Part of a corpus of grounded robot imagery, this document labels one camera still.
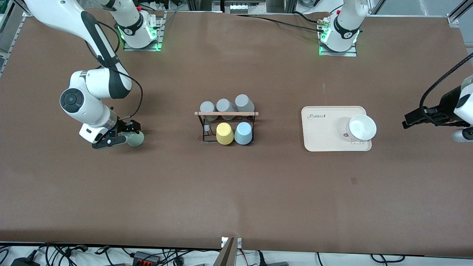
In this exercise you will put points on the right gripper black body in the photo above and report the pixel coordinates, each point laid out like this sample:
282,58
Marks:
122,126

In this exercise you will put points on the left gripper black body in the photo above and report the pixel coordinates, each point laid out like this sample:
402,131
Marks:
446,104

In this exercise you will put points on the pale green cup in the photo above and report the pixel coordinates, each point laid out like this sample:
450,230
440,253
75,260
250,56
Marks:
136,139

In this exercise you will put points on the light blue cup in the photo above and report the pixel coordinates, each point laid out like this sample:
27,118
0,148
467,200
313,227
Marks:
243,133

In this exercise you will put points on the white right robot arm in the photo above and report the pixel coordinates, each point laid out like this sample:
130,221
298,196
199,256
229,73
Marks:
55,14

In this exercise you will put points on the white ceramic bowl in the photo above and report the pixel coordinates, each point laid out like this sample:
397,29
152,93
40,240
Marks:
362,127

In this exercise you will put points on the grey cup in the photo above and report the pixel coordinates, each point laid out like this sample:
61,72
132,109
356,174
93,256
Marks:
244,102
225,106
207,109

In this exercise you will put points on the beige rectangular Rabbit tray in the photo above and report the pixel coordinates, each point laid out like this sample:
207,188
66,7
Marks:
321,129

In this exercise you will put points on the yellow cup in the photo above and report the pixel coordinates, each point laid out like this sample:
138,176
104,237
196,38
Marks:
224,133

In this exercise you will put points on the black red connector block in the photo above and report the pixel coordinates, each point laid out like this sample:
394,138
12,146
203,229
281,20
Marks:
146,258

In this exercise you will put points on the black power adapter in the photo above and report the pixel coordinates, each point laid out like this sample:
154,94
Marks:
24,262

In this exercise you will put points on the grey terminal block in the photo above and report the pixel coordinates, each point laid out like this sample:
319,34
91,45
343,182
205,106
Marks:
238,8

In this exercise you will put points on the black plug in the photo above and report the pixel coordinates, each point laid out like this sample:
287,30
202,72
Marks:
273,263

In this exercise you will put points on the right arm aluminium base plate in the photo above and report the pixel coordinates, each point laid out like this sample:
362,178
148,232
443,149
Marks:
142,48

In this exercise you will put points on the metal corner bracket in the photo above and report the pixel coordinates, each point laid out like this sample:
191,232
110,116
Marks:
29,12
453,20

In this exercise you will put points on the aluminium frame profile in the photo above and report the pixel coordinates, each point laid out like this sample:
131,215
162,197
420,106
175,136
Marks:
462,8
9,33

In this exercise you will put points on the left arm aluminium base plate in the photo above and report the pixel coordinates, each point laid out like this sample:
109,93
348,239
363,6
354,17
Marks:
338,54

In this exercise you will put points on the aluminium frame post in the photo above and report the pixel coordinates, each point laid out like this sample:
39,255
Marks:
199,4
281,5

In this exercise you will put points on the white mount bracket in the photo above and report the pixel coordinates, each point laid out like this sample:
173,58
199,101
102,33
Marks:
238,242

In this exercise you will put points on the tan camera mount post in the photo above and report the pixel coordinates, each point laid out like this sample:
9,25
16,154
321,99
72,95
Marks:
226,255

